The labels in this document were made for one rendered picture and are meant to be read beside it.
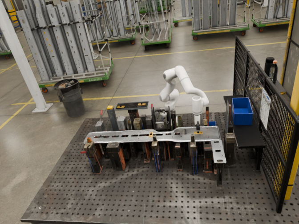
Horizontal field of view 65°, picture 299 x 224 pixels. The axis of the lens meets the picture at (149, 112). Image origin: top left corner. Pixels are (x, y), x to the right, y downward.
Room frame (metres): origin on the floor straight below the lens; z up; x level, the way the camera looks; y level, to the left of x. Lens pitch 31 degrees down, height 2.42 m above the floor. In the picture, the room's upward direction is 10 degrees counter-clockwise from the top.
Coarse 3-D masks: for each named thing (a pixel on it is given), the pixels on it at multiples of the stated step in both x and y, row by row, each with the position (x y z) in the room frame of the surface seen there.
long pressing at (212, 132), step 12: (96, 132) 2.09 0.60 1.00; (108, 132) 2.05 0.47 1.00; (120, 132) 2.01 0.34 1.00; (132, 132) 1.98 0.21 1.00; (144, 132) 1.94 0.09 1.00; (156, 132) 1.91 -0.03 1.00; (168, 132) 1.87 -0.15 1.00; (180, 132) 1.84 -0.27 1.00; (192, 132) 1.81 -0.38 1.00; (204, 132) 1.78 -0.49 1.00; (216, 132) 1.75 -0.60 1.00
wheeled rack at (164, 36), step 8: (136, 0) 8.05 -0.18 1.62; (144, 0) 9.84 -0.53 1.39; (168, 0) 9.66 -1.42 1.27; (136, 8) 8.05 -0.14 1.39; (144, 24) 8.95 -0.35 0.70; (160, 32) 8.98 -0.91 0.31; (168, 32) 7.87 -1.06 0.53; (144, 40) 8.38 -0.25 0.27; (152, 40) 8.11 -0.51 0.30; (160, 40) 8.00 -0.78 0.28; (168, 40) 7.86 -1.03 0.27
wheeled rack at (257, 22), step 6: (276, 0) 8.63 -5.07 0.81; (252, 12) 8.82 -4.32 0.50; (252, 18) 8.80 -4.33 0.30; (258, 18) 8.77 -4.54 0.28; (264, 18) 8.42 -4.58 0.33; (282, 18) 8.06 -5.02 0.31; (288, 18) 8.02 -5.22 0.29; (258, 24) 7.97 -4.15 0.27; (264, 24) 7.85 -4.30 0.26; (270, 24) 7.81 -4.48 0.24; (276, 24) 7.78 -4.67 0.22
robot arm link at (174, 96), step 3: (174, 90) 2.37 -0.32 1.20; (177, 90) 2.38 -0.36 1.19; (171, 93) 2.33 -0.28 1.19; (174, 93) 2.34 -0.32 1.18; (177, 93) 2.35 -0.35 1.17; (171, 96) 2.32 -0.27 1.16; (174, 96) 2.33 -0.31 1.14; (177, 96) 2.34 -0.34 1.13; (171, 99) 2.32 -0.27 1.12; (174, 99) 2.34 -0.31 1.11; (177, 99) 2.34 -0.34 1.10; (168, 102) 2.38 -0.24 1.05; (171, 102) 2.35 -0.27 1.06; (174, 102) 2.33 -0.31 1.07; (165, 105) 2.36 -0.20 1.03; (168, 105) 2.34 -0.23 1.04; (171, 105) 2.33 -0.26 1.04; (174, 105) 2.36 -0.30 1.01; (171, 108) 2.32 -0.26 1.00; (174, 108) 2.35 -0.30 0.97
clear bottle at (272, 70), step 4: (276, 60) 1.76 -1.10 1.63; (272, 64) 1.76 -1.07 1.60; (276, 64) 1.74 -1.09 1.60; (272, 68) 1.74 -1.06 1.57; (276, 68) 1.73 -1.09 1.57; (272, 72) 1.73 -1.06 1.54; (276, 72) 1.72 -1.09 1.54; (272, 76) 1.73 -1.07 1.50; (276, 76) 1.73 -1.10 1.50; (272, 80) 1.73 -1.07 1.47; (276, 80) 1.73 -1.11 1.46
